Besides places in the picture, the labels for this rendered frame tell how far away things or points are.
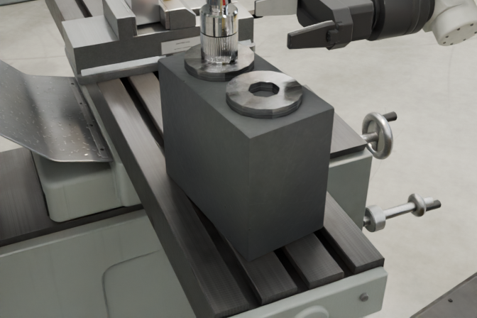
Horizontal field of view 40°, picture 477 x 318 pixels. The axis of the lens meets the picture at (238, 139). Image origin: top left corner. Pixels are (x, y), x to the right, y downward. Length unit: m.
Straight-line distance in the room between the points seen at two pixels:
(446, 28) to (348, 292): 0.37
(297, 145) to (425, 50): 2.81
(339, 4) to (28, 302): 0.80
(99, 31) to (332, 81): 2.03
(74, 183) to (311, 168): 0.51
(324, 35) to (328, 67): 2.46
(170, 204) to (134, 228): 0.35
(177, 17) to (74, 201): 0.38
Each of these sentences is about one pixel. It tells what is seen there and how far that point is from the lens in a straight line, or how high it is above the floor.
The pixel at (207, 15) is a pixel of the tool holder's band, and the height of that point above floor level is 1.21.
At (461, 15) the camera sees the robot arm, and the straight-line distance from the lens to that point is 0.93.
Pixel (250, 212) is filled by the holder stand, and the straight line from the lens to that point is 0.77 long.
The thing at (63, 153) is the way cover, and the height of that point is 0.89.
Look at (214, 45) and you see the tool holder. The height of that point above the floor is 1.17.
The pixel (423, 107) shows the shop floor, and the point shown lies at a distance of 3.03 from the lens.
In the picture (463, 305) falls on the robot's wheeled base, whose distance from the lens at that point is 1.31.
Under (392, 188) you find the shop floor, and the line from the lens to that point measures 2.51.
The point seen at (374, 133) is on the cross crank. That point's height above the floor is 0.66.
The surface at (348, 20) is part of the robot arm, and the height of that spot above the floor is 1.19.
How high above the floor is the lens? 1.53
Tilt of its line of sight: 34 degrees down
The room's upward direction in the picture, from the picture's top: straight up
